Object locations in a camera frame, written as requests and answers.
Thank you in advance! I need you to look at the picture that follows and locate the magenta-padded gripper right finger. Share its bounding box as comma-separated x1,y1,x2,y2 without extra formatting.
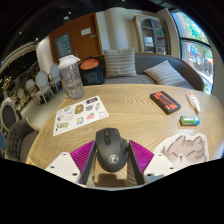
127,139,178,186

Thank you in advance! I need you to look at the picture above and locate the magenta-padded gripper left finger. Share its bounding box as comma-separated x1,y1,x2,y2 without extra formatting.
44,139,98,186

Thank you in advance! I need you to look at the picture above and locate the black computer mouse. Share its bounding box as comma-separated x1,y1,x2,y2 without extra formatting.
95,127,130,173

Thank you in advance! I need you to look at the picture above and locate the cat-shaped mouse pad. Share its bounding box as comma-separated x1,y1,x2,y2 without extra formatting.
153,133,210,165

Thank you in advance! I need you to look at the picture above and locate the grey tufted chair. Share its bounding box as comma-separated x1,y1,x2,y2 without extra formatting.
4,118,40,163

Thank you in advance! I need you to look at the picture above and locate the white sticker sheet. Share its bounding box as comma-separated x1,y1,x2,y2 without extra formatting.
52,95,110,137

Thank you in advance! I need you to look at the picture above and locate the green pack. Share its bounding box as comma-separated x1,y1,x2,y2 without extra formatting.
179,115,201,127

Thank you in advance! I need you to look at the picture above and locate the black and red box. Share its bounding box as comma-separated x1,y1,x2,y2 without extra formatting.
149,90,182,116

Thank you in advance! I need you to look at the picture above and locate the white tube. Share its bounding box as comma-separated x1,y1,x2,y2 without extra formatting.
185,90,202,114

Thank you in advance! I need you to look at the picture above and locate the white round-back chair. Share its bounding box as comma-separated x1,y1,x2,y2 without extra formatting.
0,97,23,134

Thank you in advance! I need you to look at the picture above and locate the group of white chairs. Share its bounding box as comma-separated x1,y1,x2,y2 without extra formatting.
16,63,63,104

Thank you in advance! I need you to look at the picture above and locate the clear shaker bottle white lid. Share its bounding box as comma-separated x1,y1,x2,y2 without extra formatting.
57,54,86,100

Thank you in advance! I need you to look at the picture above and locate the flat-lying striped cushion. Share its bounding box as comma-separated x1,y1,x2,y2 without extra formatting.
143,59,188,88

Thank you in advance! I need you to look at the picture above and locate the grey curved sofa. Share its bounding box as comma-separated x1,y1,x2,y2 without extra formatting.
96,52,205,92

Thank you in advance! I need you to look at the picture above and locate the upright striped cushion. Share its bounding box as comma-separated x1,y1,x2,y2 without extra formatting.
103,47,138,79

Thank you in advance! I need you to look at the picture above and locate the blue poster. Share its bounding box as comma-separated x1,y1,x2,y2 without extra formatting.
55,32,73,58

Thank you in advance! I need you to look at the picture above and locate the brown wooden door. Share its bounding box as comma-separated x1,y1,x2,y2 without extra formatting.
48,13,104,64

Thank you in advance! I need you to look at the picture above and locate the large glass window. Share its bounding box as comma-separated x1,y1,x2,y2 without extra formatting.
171,11,214,94

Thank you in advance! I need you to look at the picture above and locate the arched wooden shelf cabinet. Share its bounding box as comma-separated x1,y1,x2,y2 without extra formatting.
133,13,172,56

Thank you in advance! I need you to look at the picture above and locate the white door sign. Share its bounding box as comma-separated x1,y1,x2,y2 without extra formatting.
80,27,92,37

